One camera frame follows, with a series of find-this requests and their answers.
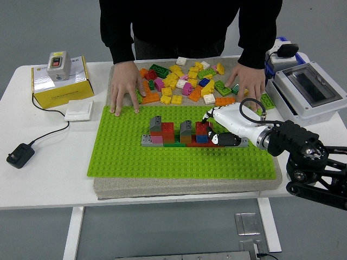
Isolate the person's right hand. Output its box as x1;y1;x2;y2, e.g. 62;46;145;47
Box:
110;61;147;118

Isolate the person's left hand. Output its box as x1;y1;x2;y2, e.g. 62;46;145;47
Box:
224;63;266;112

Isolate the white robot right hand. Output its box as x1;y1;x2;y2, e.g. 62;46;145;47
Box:
200;103;271;148

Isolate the green studded baseplate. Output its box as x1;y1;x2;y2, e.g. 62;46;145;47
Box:
86;104;277;180

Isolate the large dark green brick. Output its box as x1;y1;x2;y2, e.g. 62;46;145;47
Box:
149;63;169;79

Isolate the yellow sloped brick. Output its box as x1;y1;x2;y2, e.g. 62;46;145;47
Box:
200;79;215;98

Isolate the long red brick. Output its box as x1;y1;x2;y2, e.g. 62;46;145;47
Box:
185;133;226;148

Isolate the grey sloped brick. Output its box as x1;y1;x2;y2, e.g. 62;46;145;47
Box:
150;115;163;133
179;120;193;137

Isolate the white flat block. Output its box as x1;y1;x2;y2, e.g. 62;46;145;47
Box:
268;55;299;66

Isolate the white power socket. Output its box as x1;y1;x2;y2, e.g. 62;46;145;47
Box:
275;39;297;59

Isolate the black plug charger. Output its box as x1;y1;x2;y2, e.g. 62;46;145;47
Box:
276;43;300;59

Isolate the blue plastic bin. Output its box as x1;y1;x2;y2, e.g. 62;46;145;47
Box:
265;36;307;80

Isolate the yellow cardboard box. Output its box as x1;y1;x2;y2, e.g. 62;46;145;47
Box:
31;55;95;109

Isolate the person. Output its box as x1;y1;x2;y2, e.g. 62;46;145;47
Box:
98;0;283;118

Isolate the grey-brown mat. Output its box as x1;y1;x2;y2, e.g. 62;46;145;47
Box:
93;56;282;201

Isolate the silver floor plate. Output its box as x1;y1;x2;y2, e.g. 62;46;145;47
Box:
234;212;261;236
238;239;269;260

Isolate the white table leg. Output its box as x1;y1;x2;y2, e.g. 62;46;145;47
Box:
257;198;282;252
62;207;85;260

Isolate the black power adapter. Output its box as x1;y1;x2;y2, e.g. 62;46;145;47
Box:
6;142;35;170

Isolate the black charger cable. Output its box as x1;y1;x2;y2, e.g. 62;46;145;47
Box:
266;49;279;66

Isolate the white wall switch panel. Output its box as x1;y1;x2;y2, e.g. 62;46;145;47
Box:
64;100;94;122

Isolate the grey push-button switch box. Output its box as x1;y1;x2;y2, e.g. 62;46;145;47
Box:
47;50;72;82

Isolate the white enclosure with clear lid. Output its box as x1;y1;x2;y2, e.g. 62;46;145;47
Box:
265;61;347;127

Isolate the black adapter cord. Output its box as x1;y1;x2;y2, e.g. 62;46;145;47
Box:
31;93;70;146

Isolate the grey metal base plate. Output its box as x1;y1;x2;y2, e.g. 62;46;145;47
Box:
115;251;254;260

